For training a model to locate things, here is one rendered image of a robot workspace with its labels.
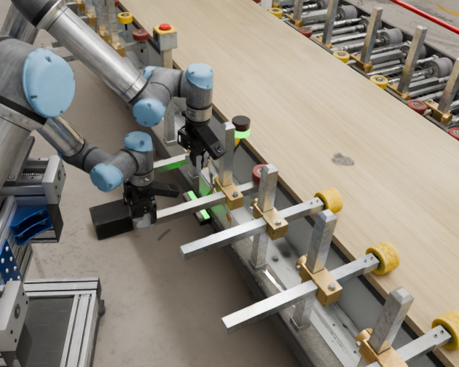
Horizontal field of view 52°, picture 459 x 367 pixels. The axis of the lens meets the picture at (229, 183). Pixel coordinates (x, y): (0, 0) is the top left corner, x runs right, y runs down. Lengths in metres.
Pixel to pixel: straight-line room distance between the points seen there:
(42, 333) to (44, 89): 1.35
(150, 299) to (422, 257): 1.36
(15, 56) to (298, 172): 1.02
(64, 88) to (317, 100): 1.32
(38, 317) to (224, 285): 0.87
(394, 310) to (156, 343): 1.41
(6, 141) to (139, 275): 1.61
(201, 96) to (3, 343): 0.77
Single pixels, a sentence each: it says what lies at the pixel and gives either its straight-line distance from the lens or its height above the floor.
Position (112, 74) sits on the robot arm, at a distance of 1.19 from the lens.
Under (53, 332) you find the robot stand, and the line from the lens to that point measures 2.11.
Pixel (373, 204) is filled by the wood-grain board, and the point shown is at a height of 0.90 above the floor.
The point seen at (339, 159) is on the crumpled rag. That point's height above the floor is 0.91.
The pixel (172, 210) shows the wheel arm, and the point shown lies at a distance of 1.54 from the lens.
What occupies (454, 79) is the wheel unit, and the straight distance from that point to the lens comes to 2.19.
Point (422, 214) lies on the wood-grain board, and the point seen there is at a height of 0.90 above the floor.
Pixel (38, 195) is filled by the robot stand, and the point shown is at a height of 0.93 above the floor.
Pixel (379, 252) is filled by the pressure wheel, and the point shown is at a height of 0.98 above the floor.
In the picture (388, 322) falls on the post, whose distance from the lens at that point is 1.08.
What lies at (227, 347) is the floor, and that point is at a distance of 2.23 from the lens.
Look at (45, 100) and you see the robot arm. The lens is 0.94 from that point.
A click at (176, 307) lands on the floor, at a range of 2.34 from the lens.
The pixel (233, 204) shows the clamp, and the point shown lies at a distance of 1.58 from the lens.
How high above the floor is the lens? 1.93
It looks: 41 degrees down
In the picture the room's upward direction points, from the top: 3 degrees clockwise
